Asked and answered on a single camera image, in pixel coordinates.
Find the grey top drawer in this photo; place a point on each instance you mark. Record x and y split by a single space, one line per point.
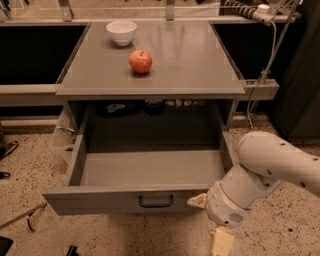
116 160

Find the black drawer handle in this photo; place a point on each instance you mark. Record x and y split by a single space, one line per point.
155 202

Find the white coiled hose connector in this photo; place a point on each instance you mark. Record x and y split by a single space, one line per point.
259 14

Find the grey metal cabinet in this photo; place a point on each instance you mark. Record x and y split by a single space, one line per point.
166 60

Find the red apple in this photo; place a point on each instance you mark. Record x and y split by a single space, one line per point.
140 61

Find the metal rod on floor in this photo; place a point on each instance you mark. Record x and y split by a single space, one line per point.
21 216

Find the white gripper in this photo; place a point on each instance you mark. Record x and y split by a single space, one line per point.
224 207

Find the white ceramic bowl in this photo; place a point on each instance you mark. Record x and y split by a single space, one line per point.
121 32

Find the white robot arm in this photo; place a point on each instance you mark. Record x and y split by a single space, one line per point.
264 162

